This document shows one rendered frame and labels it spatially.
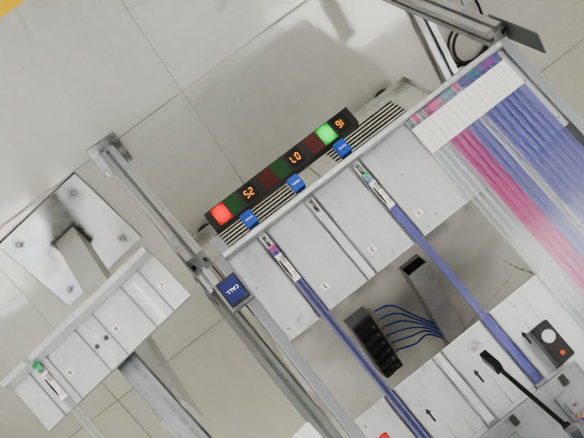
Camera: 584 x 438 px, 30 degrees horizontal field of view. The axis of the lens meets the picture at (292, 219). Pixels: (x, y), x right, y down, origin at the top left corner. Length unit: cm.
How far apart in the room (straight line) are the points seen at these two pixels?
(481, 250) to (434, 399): 55
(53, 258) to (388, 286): 85
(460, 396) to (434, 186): 39
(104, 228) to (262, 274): 79
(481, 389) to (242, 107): 108
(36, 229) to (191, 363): 60
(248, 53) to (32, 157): 57
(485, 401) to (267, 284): 44
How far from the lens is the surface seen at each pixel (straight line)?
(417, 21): 250
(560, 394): 192
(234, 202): 204
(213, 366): 300
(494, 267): 246
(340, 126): 207
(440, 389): 196
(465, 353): 197
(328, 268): 199
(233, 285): 195
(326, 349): 232
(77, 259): 255
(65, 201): 265
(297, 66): 275
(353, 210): 201
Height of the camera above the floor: 241
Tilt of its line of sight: 56 degrees down
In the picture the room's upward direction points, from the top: 132 degrees clockwise
